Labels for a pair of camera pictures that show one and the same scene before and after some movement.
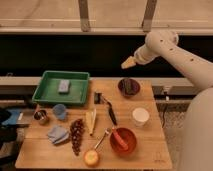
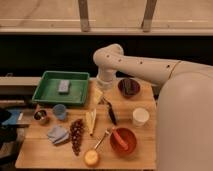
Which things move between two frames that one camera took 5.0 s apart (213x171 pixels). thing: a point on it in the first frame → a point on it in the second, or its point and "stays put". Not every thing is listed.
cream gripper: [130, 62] → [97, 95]
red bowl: [129, 138] stays put
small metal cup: [40, 115] stays put
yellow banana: [91, 120] stays put
